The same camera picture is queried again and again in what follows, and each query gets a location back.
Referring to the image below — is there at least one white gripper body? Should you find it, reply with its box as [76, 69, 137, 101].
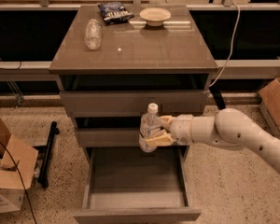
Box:
[170, 115, 193, 146]

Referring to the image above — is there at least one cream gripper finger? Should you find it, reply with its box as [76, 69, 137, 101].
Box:
[146, 130, 175, 147]
[161, 116, 176, 131]

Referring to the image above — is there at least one clear plastic water bottle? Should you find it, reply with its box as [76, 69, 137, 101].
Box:
[139, 103, 161, 153]

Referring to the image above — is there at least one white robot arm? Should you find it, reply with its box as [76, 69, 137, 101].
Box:
[145, 108, 280, 174]

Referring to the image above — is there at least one grey open bottom drawer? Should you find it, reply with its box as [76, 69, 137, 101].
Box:
[74, 147, 201, 224]

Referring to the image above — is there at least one grey middle drawer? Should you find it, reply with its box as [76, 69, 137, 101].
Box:
[75, 128, 139, 147]

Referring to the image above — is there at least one grey drawer cabinet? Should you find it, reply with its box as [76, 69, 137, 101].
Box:
[48, 4, 218, 161]

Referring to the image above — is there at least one grey top drawer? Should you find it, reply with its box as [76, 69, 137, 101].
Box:
[60, 91, 208, 118]

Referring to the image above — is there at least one crumpled clear plastic bottle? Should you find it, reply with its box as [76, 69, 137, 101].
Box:
[84, 19, 103, 50]

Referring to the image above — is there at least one black table leg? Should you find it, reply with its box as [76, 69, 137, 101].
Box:
[209, 85, 226, 110]

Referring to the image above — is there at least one cardboard box right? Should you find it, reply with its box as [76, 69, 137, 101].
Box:
[259, 78, 280, 139]

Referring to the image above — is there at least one cream ceramic bowl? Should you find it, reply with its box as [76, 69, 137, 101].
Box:
[139, 7, 171, 27]

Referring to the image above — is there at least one blue snack bag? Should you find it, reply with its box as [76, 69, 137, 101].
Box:
[98, 2, 134, 24]

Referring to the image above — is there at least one black metal bar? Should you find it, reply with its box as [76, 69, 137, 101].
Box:
[37, 121, 60, 189]

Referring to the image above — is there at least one open cardboard box left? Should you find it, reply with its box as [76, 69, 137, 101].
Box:
[0, 118, 38, 214]

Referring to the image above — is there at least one white cable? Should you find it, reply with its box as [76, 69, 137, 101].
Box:
[208, 2, 242, 89]

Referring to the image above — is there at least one black cable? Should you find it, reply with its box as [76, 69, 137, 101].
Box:
[0, 133, 37, 224]

